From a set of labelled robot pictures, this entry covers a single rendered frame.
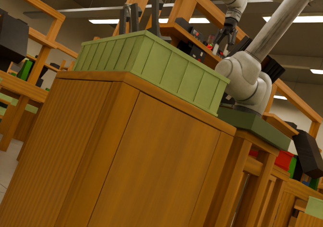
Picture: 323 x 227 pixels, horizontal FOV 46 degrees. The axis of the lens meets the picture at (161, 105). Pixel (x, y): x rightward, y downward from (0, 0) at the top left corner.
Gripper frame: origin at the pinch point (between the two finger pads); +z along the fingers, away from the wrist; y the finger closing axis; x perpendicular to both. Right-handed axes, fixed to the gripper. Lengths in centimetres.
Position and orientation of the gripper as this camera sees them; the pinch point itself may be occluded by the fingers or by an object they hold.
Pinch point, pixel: (220, 51)
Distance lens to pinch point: 235.7
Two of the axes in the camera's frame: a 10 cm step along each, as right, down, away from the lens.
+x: 6.6, 3.5, 6.6
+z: -3.5, 9.3, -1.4
